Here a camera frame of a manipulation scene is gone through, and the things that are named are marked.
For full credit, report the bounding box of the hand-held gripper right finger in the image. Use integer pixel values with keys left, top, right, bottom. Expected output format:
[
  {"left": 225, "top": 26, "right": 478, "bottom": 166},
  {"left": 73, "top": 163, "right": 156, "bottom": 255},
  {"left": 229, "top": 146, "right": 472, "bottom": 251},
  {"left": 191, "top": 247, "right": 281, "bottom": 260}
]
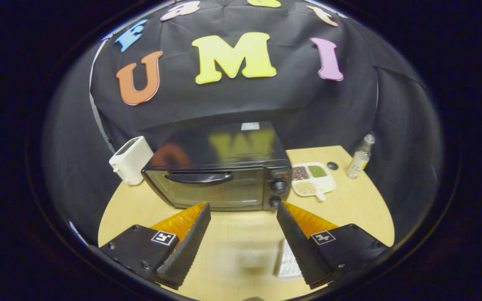
[{"left": 276, "top": 201, "right": 390, "bottom": 290}]

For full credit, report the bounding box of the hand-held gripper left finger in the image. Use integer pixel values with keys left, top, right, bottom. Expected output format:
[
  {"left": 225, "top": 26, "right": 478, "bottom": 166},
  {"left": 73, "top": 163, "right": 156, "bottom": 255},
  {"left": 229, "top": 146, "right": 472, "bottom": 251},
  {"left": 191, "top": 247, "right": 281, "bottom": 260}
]
[{"left": 99, "top": 202, "right": 211, "bottom": 290}]

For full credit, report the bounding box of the clear glass bottle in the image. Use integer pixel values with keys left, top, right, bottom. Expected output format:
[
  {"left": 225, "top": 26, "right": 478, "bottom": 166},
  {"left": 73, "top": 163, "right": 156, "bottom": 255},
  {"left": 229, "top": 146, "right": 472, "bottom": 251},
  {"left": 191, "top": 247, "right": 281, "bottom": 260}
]
[{"left": 347, "top": 134, "right": 376, "bottom": 179}]

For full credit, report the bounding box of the black toaster oven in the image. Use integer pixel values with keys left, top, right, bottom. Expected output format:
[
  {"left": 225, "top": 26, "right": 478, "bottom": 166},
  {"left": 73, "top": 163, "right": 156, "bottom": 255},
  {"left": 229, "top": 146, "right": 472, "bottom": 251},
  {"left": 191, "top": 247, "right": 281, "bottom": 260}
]
[{"left": 141, "top": 121, "right": 293, "bottom": 212}]

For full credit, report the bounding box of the white rectangular dish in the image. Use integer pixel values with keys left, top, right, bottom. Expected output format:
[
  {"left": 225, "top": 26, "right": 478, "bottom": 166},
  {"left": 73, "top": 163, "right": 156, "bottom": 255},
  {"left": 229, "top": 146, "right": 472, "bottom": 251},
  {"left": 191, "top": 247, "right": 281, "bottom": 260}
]
[{"left": 275, "top": 238, "right": 304, "bottom": 279}]

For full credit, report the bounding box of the white bread toaster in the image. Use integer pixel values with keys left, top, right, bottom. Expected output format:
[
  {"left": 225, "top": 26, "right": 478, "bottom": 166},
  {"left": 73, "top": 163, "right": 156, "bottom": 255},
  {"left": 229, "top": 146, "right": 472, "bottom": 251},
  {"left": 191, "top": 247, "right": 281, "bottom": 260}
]
[{"left": 109, "top": 136, "right": 154, "bottom": 186}]

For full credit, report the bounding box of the white divided plate with beans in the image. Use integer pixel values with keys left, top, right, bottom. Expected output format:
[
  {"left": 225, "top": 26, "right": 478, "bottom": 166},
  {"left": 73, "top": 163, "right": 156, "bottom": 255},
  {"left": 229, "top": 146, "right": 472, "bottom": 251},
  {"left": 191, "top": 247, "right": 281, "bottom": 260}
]
[{"left": 291, "top": 162, "right": 336, "bottom": 202}]

